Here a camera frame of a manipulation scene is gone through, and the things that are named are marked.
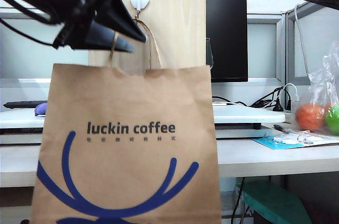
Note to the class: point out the brown luckin coffee paper bag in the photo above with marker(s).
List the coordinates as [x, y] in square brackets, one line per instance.
[127, 139]

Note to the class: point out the clear plastic bag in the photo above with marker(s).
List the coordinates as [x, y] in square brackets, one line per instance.
[317, 86]

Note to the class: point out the grey cubicle partition panel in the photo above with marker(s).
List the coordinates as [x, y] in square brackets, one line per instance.
[265, 46]
[31, 49]
[315, 36]

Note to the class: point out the light wooden board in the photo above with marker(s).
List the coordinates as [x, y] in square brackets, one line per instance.
[177, 17]

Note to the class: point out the clear wine glass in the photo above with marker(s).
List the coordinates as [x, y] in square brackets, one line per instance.
[209, 54]

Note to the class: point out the soft wrist rest pad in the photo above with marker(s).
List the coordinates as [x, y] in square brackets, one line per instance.
[41, 109]

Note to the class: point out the black computer monitor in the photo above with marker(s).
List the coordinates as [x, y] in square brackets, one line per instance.
[227, 38]

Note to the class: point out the black keyboard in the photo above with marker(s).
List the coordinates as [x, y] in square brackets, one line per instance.
[21, 104]

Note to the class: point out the black power plug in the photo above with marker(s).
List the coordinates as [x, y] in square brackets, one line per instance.
[278, 105]

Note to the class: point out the orange ball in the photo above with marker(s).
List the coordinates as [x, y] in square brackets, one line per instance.
[309, 116]

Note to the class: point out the green ball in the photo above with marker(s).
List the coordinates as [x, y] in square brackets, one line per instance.
[332, 119]

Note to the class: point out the small white flat device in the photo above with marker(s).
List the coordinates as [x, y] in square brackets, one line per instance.
[219, 103]

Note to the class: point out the white desk riser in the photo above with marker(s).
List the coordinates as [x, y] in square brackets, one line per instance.
[246, 118]
[18, 123]

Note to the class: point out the black pen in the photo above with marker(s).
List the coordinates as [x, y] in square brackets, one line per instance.
[280, 128]

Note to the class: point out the small white plastic pieces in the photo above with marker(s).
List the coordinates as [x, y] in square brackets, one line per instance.
[286, 139]

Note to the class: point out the blue printed card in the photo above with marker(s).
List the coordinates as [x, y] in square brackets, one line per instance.
[267, 143]

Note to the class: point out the green plastic stool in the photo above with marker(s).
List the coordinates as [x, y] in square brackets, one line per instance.
[272, 202]

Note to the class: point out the white wall hook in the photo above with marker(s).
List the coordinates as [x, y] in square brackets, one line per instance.
[139, 0]

